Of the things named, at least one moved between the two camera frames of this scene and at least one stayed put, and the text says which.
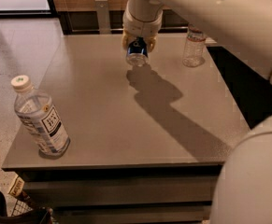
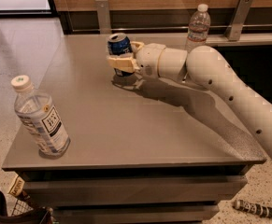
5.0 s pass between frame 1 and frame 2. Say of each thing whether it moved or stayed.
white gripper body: moved
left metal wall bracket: stayed
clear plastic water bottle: stayed
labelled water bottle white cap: stayed
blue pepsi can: moved
